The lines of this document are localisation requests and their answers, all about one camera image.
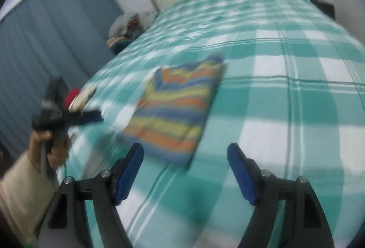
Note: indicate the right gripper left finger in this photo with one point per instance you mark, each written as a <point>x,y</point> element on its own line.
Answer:
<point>65,223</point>

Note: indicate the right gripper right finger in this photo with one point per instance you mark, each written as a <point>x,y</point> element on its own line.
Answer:
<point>304,221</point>

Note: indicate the striped knit sweater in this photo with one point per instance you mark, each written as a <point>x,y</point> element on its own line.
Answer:
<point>170,116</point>

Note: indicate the cream sleeve forearm left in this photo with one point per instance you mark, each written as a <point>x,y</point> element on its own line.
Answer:
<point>25,197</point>

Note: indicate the pile of clothes on nightstand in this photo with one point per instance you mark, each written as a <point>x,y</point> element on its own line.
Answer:
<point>125,30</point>

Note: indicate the blue-grey curtain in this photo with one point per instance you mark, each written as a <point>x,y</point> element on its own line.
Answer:
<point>45,39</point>

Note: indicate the teal plaid bed blanket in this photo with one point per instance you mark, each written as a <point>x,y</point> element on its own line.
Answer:
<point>292,98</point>

